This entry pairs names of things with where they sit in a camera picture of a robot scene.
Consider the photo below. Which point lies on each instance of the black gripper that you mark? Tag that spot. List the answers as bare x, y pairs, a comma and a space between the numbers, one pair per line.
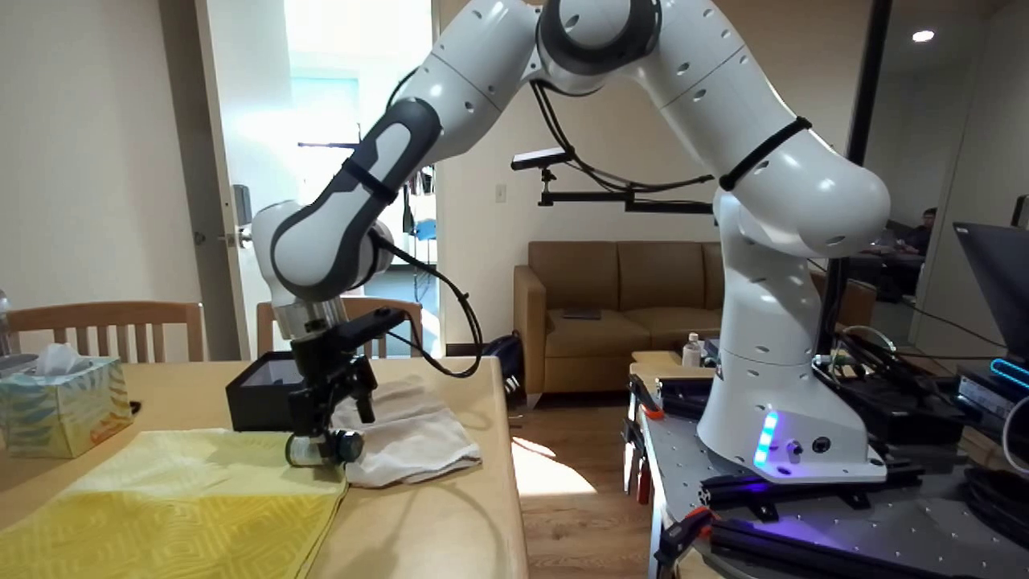
325, 392

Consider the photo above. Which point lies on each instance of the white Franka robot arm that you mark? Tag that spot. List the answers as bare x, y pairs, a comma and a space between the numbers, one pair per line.
792, 215

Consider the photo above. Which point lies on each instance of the small white bottle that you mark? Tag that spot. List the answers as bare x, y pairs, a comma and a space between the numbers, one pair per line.
691, 352

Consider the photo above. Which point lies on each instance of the black square box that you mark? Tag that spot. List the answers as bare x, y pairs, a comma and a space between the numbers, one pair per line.
258, 396

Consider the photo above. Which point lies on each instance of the beige cloth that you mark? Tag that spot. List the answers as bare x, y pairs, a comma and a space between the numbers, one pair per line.
418, 440

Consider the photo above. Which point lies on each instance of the yellow textured cloth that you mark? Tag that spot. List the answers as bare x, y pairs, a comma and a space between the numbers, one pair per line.
162, 502

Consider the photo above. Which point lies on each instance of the patterned tissue box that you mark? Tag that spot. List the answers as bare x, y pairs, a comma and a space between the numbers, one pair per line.
57, 406

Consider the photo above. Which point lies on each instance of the brown sofa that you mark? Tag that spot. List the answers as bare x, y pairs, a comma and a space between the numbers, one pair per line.
622, 292

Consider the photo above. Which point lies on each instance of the black red clamp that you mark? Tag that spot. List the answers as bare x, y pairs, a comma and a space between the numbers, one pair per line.
678, 533

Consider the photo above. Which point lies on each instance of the black control box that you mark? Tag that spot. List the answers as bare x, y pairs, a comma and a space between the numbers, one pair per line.
887, 392

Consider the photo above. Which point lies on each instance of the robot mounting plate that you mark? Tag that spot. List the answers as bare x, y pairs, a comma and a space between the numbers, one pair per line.
920, 525

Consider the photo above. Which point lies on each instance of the black vertical pole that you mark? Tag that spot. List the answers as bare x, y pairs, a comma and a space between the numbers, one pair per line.
867, 77

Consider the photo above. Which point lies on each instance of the blue lit black device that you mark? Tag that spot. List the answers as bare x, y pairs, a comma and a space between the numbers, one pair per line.
1009, 375

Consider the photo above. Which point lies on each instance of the black laptop screen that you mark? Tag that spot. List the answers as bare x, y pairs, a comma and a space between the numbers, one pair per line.
1001, 277

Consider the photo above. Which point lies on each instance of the round ceiling light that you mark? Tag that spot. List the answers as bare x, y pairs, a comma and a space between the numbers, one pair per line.
922, 36

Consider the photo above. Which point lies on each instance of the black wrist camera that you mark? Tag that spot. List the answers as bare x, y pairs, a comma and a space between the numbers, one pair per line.
349, 336

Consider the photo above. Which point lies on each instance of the black camera on stand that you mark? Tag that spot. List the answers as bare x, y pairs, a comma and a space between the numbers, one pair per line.
538, 158

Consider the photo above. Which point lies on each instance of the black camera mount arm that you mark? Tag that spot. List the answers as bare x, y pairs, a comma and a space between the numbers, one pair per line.
622, 201

